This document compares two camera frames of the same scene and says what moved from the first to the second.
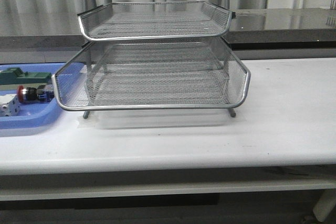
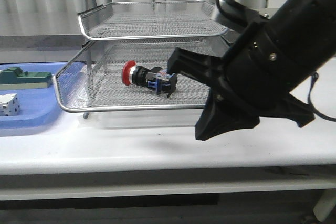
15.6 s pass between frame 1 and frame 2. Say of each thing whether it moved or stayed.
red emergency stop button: moved
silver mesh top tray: stayed
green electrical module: stayed
